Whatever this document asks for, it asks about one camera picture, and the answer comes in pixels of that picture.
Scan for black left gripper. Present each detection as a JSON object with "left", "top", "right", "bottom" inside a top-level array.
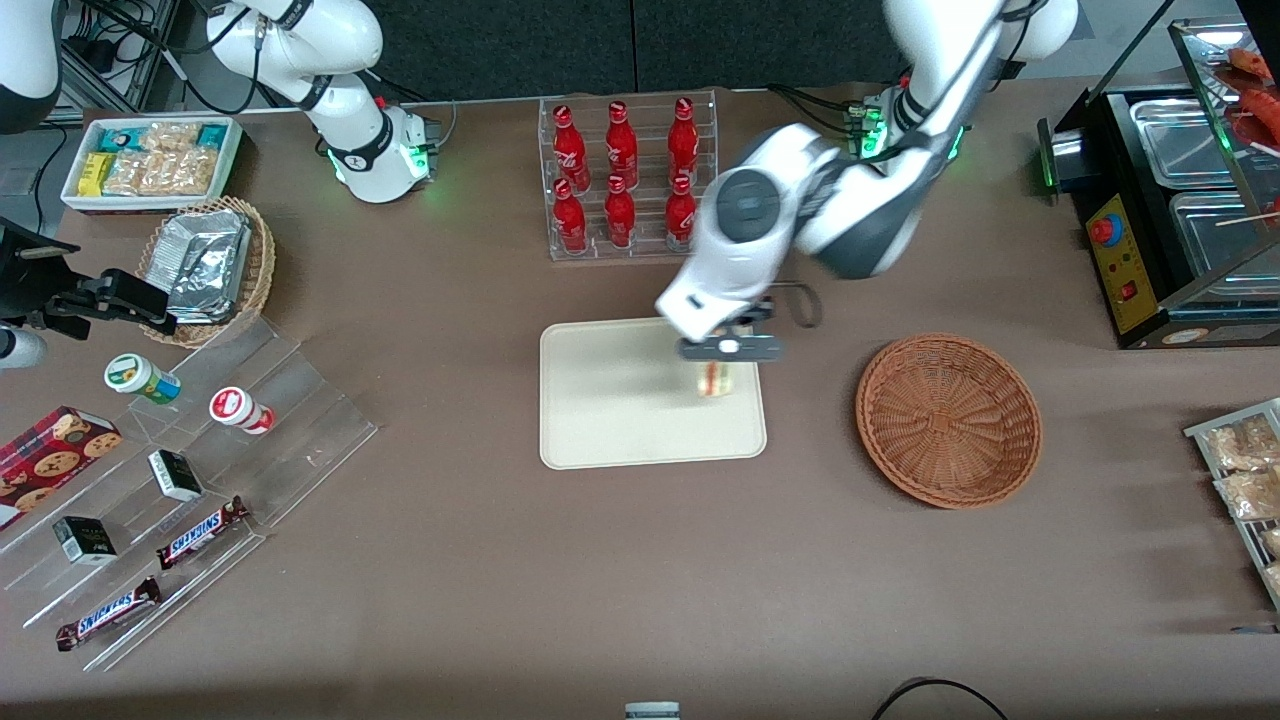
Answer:
[{"left": 722, "top": 296, "right": 778, "bottom": 341}]

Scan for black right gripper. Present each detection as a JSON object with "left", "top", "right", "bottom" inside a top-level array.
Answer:
[{"left": 0, "top": 218, "right": 179, "bottom": 339}]

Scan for light tan wicker basket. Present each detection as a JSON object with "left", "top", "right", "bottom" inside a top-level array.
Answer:
[{"left": 136, "top": 195, "right": 278, "bottom": 349}]

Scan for cream rectangular tray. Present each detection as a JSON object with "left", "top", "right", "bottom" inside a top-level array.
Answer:
[{"left": 539, "top": 316, "right": 768, "bottom": 471}]

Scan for brown round wicker basket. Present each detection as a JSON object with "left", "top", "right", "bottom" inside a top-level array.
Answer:
[{"left": 855, "top": 333, "right": 1044, "bottom": 510}]

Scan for tray of packaged snacks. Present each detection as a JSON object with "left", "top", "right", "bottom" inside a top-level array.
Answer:
[{"left": 1184, "top": 397, "right": 1280, "bottom": 613}]

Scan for green lid yogurt cup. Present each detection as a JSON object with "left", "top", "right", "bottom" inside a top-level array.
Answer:
[{"left": 104, "top": 353, "right": 183, "bottom": 406}]

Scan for silver foil pack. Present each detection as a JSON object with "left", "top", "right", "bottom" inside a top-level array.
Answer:
[
  {"left": 165, "top": 245, "right": 251, "bottom": 326},
  {"left": 152, "top": 209, "right": 253, "bottom": 266}
]

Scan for white snack bin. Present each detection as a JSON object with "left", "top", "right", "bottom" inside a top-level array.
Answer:
[{"left": 60, "top": 115, "right": 245, "bottom": 214}]

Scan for red cola bottle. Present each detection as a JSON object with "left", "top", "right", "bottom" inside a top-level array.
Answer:
[
  {"left": 604, "top": 175, "right": 638, "bottom": 250},
  {"left": 553, "top": 104, "right": 590, "bottom": 191},
  {"left": 553, "top": 178, "right": 589, "bottom": 254},
  {"left": 664, "top": 174, "right": 699, "bottom": 252},
  {"left": 667, "top": 97, "right": 700, "bottom": 186},
  {"left": 605, "top": 101, "right": 640, "bottom": 189}
]

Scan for clear cracker bag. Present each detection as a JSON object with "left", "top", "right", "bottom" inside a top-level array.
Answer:
[
  {"left": 140, "top": 121, "right": 203, "bottom": 156},
  {"left": 160, "top": 148, "right": 221, "bottom": 197},
  {"left": 103, "top": 152, "right": 166, "bottom": 197}
]

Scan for red lid yogurt cup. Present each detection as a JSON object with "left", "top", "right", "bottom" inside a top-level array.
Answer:
[{"left": 208, "top": 386, "right": 276, "bottom": 436}]

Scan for clear acrylic bottle rack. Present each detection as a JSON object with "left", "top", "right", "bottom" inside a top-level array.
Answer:
[{"left": 538, "top": 89, "right": 720, "bottom": 263}]

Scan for red cookie box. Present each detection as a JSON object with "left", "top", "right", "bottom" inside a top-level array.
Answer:
[{"left": 0, "top": 405, "right": 123, "bottom": 531}]

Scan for small black box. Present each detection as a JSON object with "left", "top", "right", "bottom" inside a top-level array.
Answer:
[
  {"left": 52, "top": 516, "right": 119, "bottom": 566},
  {"left": 147, "top": 449, "right": 205, "bottom": 503}
]

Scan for clear acrylic stepped display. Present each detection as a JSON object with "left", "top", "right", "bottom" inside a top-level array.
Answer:
[{"left": 0, "top": 315, "right": 380, "bottom": 673}]

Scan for snickers chocolate bar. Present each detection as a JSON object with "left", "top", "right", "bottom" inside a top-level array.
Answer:
[
  {"left": 55, "top": 576, "right": 163, "bottom": 653},
  {"left": 156, "top": 496, "right": 250, "bottom": 571}
]

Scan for black metal cylinder fixture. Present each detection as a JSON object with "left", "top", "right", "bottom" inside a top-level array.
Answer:
[{"left": 1036, "top": 118, "right": 1101, "bottom": 206}]

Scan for black food warmer appliance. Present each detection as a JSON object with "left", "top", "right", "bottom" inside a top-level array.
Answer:
[{"left": 1037, "top": 15, "right": 1280, "bottom": 351}]

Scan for steel food pan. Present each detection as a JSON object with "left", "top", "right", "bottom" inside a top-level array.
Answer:
[
  {"left": 1128, "top": 95, "right": 1251, "bottom": 191},
  {"left": 1168, "top": 190, "right": 1280, "bottom": 281}
]

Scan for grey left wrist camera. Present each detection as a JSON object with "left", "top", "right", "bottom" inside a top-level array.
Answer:
[{"left": 679, "top": 334, "right": 784, "bottom": 365}]

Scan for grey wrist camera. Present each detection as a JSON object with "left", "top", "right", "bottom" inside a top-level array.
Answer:
[
  {"left": 679, "top": 334, "right": 784, "bottom": 365},
  {"left": 0, "top": 326, "right": 48, "bottom": 370}
]

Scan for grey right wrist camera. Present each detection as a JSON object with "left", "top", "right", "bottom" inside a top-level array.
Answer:
[{"left": 0, "top": 326, "right": 48, "bottom": 370}]

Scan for black left arm base cables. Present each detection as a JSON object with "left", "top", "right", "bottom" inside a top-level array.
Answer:
[{"left": 765, "top": 84, "right": 863, "bottom": 139}]

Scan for black arm base cables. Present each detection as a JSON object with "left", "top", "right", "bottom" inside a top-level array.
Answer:
[
  {"left": 365, "top": 68, "right": 459, "bottom": 146},
  {"left": 765, "top": 84, "right": 863, "bottom": 139}
]

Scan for aluminium frame with cables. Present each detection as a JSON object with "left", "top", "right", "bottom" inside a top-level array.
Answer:
[{"left": 58, "top": 0, "right": 201, "bottom": 113}]

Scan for black right arm base cables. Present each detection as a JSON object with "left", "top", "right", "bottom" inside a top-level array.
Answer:
[{"left": 365, "top": 68, "right": 459, "bottom": 146}]

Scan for black floor cable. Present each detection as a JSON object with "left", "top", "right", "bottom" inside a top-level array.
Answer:
[{"left": 868, "top": 677, "right": 1011, "bottom": 720}]

